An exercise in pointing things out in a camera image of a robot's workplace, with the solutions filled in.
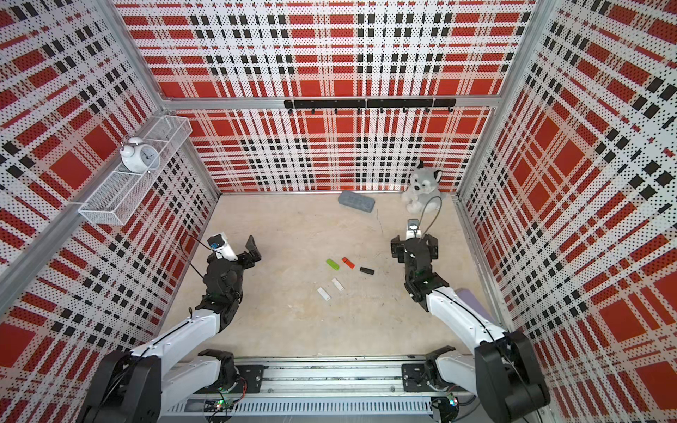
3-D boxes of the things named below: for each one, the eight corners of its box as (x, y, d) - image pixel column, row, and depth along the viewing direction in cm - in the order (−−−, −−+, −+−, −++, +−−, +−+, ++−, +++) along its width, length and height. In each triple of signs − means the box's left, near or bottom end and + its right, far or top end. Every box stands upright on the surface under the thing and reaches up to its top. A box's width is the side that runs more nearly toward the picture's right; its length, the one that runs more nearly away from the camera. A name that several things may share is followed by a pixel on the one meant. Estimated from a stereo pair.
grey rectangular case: (336, 203, 121) (335, 198, 118) (343, 194, 125) (342, 188, 123) (369, 215, 117) (369, 209, 114) (374, 204, 121) (375, 199, 118)
